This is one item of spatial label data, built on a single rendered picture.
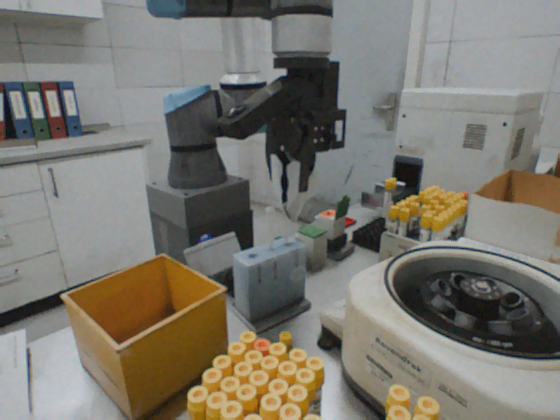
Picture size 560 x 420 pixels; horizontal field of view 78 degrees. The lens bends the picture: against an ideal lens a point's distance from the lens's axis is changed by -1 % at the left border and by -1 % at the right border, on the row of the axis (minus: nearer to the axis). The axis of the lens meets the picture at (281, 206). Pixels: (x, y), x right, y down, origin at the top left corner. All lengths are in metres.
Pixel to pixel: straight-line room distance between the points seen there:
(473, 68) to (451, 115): 1.38
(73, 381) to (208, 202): 0.48
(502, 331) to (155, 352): 0.34
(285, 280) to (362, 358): 0.17
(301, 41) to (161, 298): 0.38
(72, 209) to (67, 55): 1.04
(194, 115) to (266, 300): 0.50
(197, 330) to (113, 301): 0.13
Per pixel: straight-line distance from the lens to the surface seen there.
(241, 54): 0.87
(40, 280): 2.25
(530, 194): 0.89
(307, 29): 0.45
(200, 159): 0.87
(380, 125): 2.50
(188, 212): 0.82
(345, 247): 0.71
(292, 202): 0.48
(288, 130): 0.46
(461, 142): 0.97
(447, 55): 2.39
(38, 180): 2.08
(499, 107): 0.94
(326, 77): 0.48
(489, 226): 0.67
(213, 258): 0.58
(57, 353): 0.56
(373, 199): 0.89
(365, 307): 0.38
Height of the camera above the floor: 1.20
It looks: 20 degrees down
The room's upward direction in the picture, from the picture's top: straight up
